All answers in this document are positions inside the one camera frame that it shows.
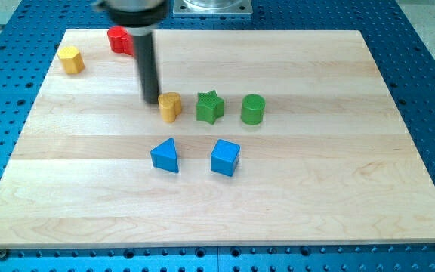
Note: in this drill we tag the silver black robot arm end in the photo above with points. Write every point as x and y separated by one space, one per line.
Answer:
139 17

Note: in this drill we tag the blue triangle block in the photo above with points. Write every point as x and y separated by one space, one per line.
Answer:
164 156

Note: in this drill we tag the yellow hexagon block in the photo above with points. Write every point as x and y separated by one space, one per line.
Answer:
71 59

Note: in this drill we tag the blue cube block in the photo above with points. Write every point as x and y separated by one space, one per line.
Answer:
225 157

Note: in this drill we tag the green star block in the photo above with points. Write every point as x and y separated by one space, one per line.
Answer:
209 107

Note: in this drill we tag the wooden board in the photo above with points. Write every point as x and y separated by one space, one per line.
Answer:
332 161

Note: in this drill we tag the green cylinder block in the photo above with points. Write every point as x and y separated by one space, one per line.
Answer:
252 111

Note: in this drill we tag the yellow heart block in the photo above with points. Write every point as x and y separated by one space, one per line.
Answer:
170 106

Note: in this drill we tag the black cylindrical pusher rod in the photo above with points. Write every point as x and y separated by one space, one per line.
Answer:
146 67

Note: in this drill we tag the red block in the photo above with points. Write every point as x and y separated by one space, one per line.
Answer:
120 40

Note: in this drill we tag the blue perforated metal plate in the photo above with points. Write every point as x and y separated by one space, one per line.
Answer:
33 30

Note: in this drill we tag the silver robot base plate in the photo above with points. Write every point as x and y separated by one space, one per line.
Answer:
212 7

